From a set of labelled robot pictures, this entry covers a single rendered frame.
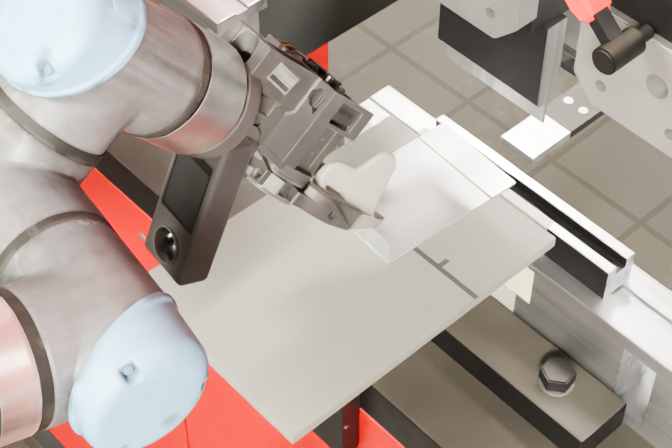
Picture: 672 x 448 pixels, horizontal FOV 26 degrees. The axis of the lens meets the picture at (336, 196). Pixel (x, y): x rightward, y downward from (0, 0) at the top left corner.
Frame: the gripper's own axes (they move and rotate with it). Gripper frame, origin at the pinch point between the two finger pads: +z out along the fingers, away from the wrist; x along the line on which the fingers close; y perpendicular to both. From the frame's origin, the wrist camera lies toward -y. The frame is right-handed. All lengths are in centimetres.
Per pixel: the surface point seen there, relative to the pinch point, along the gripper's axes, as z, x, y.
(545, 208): 13.7, -7.1, 8.2
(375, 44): 140, 99, 3
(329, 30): 43, 41, 6
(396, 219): 6.3, -1.4, 0.8
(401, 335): 2.1, -9.9, -4.5
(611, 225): 140, 39, 5
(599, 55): -12.7, -15.6, 18.7
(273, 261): 0.4, 1.2, -6.9
